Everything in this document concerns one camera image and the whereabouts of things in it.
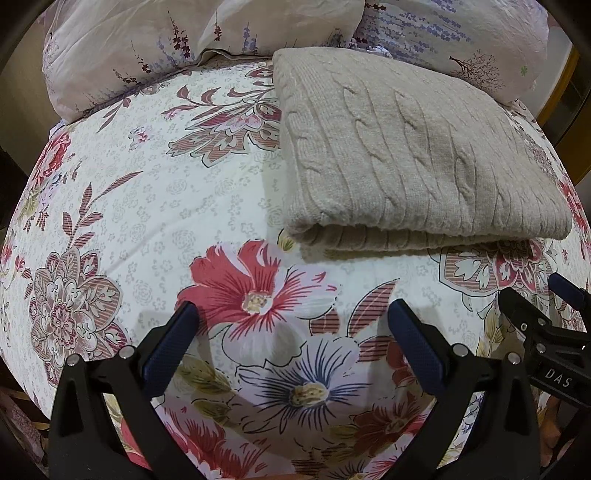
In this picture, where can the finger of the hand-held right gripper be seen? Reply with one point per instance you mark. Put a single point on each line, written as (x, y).
(524, 314)
(564, 287)

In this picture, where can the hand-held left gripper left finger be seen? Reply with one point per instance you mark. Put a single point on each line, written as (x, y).
(168, 344)

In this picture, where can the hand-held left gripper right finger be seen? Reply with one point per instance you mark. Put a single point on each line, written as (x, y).
(418, 344)

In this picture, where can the floral bed sheet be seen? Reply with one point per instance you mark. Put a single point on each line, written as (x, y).
(161, 207)

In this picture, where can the yellow wooden furniture edge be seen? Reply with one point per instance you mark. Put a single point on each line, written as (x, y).
(561, 92)

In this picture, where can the white pillow with lavender print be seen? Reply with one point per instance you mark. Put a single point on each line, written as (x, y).
(461, 32)

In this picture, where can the white pillow with purple sprigs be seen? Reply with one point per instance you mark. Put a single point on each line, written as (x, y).
(152, 41)

